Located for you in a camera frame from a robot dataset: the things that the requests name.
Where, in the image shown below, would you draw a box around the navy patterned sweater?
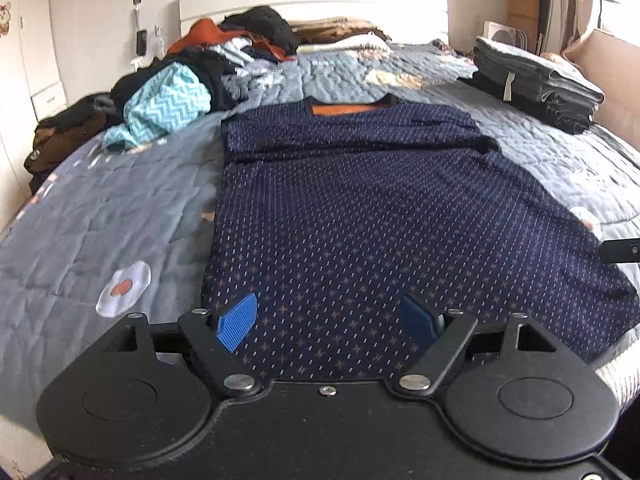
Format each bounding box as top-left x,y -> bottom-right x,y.
200,95 -> 640,381

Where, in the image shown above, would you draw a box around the black crumpled clothes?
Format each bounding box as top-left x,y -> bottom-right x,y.
110,47 -> 238,113

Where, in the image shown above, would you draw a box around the beige curtain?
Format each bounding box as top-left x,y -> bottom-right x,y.
540,0 -> 606,61

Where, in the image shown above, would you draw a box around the brown folded blanket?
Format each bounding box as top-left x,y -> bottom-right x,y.
287,17 -> 391,46

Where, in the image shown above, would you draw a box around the grey-blue crumpled clothes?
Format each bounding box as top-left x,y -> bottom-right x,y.
210,40 -> 296,101

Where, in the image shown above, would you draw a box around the white headboard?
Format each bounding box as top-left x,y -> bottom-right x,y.
179,0 -> 449,51

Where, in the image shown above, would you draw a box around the stack of folded grey clothes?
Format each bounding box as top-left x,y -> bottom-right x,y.
457,35 -> 606,136

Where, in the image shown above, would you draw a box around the white mattress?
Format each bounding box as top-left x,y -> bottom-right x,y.
592,320 -> 640,411

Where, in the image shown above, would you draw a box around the dark brown clothes heap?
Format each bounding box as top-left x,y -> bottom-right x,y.
24,92 -> 123,176

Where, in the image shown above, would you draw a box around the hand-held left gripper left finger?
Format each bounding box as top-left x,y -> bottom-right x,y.
92,292 -> 261,401

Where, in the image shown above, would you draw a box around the white wardrobe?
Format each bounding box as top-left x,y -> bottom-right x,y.
0,0 -> 68,201

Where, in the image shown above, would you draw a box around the teal zigzag cloth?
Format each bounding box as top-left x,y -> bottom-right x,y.
102,62 -> 213,151

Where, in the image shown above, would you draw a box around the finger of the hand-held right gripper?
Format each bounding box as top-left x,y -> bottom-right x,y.
597,237 -> 640,263

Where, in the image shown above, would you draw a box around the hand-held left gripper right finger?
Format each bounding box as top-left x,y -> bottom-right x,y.
398,292 -> 561,395

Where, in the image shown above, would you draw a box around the grey quilted bedspread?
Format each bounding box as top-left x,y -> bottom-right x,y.
0,40 -> 640,421

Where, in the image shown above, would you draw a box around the white pillow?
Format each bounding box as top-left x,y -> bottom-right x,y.
295,32 -> 391,53

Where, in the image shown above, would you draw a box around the white box fan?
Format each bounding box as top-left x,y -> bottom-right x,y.
482,20 -> 528,51

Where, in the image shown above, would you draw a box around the black bundled garment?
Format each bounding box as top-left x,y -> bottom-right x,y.
220,6 -> 300,56

